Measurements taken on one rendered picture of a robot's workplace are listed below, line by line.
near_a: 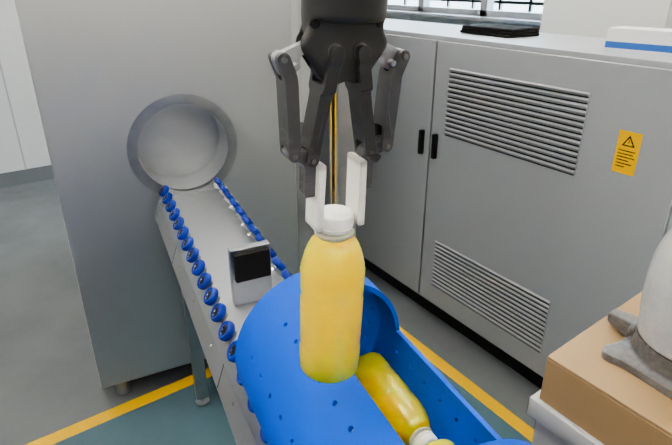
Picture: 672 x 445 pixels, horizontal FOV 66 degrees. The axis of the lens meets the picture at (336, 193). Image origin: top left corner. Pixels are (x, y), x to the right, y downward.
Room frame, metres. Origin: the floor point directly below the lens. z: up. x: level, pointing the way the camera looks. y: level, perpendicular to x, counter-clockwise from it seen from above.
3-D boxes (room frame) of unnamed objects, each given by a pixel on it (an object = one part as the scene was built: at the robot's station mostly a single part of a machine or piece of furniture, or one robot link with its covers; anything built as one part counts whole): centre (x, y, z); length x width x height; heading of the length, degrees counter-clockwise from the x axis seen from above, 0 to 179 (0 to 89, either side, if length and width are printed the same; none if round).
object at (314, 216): (0.47, 0.02, 1.49); 0.03 x 0.01 x 0.07; 26
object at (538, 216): (2.51, -0.65, 0.72); 2.15 x 0.54 x 1.45; 35
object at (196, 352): (1.70, 0.57, 0.31); 0.06 x 0.06 x 0.63; 26
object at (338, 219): (0.48, 0.00, 1.46); 0.04 x 0.04 x 0.02
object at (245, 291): (1.10, 0.21, 1.00); 0.10 x 0.04 x 0.15; 116
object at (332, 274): (0.48, 0.00, 1.36); 0.07 x 0.07 x 0.19
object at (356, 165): (0.48, -0.02, 1.48); 0.03 x 0.01 x 0.07; 26
